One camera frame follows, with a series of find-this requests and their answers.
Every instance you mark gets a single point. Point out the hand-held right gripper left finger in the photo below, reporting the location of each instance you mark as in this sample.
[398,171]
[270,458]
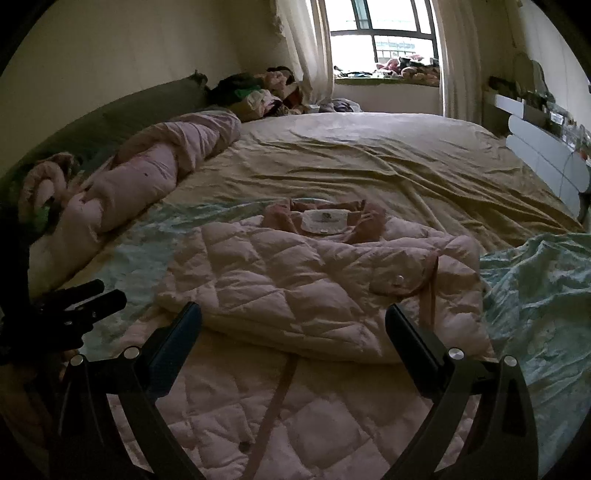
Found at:
[178,341]

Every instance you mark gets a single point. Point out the clothes on window sill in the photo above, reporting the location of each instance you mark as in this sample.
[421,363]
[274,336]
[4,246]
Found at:
[408,68]

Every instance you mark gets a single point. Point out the pink green floral blanket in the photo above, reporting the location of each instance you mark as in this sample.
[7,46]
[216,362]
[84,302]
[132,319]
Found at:
[46,184]

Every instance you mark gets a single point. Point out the bed with beige sheet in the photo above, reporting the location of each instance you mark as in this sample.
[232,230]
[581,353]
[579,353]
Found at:
[369,157]

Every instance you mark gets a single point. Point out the crumpled clothes by window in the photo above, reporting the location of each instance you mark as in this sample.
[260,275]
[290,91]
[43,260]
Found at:
[341,106]

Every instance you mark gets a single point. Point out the pink quilted coat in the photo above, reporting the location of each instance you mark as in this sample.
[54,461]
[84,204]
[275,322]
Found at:
[277,277]

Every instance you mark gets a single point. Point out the white curtain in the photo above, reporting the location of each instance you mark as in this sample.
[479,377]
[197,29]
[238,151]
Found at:
[307,50]
[457,55]

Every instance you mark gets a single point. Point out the rolled pink duvet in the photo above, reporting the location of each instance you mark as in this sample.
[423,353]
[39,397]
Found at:
[138,170]

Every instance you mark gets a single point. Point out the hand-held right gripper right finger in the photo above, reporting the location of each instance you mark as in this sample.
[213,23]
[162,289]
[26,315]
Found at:
[406,346]

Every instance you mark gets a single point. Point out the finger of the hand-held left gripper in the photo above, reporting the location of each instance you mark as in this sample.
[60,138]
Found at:
[85,288]
[104,304]

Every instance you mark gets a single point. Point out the teal floral bedspread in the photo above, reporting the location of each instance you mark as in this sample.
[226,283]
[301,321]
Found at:
[531,300]

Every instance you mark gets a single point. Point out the heap of small desk items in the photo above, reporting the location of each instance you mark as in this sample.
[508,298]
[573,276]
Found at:
[561,115]

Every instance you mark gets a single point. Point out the window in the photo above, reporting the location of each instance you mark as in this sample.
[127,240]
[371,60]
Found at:
[383,27]

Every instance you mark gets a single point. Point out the pile of clothes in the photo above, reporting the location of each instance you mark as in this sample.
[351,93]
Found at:
[258,92]

